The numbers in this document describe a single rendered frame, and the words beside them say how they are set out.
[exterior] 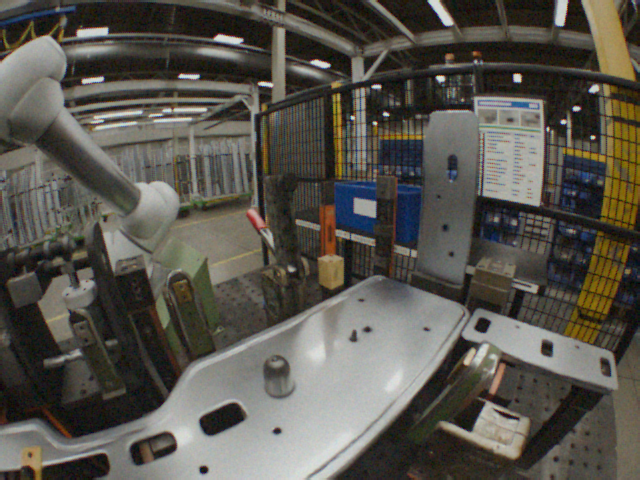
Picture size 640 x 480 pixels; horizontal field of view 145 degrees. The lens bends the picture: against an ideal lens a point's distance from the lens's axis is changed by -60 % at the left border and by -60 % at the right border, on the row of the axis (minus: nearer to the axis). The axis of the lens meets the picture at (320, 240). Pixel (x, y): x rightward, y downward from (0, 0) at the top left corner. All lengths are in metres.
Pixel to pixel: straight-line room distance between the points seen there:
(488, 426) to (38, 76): 0.75
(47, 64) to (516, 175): 1.06
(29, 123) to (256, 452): 0.60
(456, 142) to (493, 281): 0.26
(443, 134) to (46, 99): 0.75
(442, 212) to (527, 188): 0.33
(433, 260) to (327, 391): 0.36
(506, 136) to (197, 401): 0.84
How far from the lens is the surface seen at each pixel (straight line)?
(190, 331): 0.38
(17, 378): 0.48
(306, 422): 0.28
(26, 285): 0.38
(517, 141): 0.77
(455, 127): 0.51
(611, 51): 0.93
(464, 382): 0.20
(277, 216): 0.38
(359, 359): 0.33
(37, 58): 0.57
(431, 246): 0.54
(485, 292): 0.50
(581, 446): 0.81
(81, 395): 0.47
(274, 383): 0.28
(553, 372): 0.41
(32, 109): 0.57
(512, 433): 0.26
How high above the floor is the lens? 1.24
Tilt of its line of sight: 18 degrees down
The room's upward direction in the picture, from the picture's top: 1 degrees counter-clockwise
